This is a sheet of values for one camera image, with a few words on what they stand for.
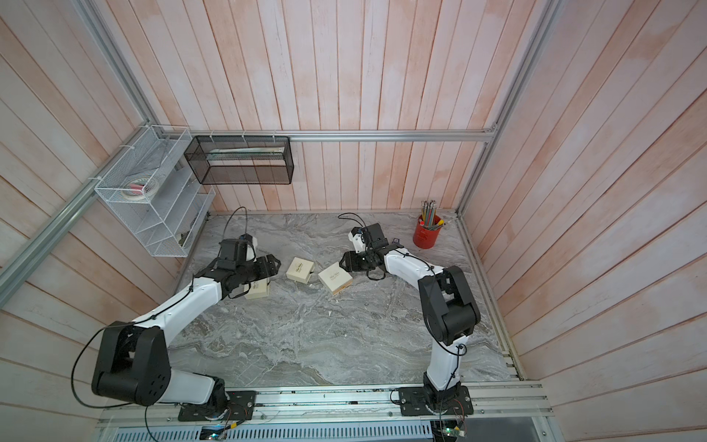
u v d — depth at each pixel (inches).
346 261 33.6
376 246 29.9
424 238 40.6
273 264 32.8
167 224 30.7
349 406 29.4
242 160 41.0
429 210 38.8
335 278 37.8
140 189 28.1
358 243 34.5
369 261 28.3
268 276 31.4
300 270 38.6
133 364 16.7
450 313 19.8
